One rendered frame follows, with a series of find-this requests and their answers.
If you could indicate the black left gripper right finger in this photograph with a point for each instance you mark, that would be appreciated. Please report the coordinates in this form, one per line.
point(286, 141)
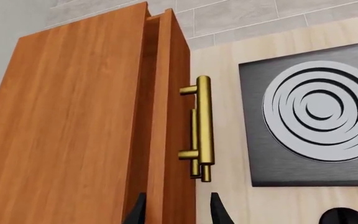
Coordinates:
point(217, 213)

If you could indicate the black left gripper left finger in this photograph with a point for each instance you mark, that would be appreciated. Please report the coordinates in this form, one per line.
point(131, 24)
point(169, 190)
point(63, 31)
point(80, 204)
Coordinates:
point(138, 213)

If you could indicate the flat black stove plate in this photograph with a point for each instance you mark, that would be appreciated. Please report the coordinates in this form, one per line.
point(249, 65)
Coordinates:
point(259, 168)

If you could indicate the wooden cabinet drawer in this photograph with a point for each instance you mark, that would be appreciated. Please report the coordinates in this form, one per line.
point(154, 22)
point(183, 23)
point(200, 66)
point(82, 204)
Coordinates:
point(169, 116)

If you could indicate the wooden cabinet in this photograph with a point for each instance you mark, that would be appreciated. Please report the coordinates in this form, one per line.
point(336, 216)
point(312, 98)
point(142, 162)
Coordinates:
point(67, 121)

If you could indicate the round black stove knob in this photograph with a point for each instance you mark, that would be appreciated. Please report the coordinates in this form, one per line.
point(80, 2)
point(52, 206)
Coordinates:
point(346, 217)

